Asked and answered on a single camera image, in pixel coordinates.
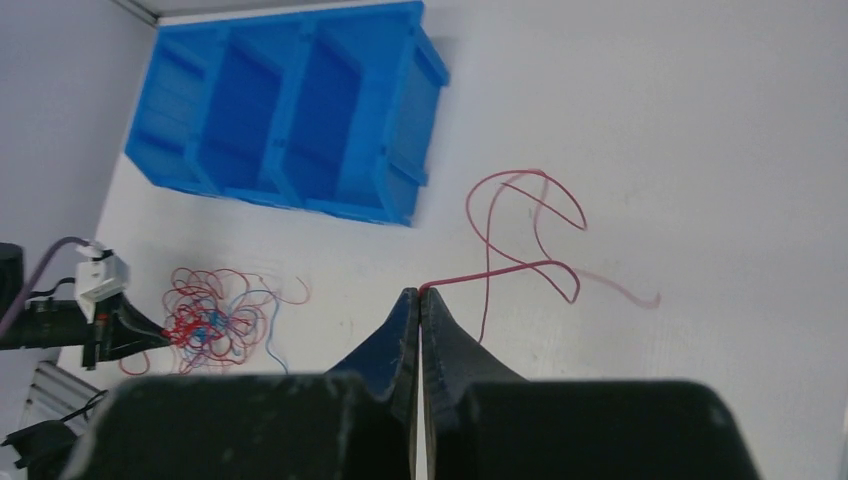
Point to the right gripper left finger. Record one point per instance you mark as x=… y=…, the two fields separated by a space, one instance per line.
x=377 y=436

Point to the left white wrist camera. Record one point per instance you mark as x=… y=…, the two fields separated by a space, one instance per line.
x=100 y=276

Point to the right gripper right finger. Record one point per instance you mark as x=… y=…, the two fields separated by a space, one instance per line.
x=452 y=362

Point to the blue three-compartment plastic bin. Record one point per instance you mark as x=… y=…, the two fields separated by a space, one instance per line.
x=329 y=111

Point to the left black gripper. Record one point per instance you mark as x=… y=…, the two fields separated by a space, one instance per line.
x=51 y=324

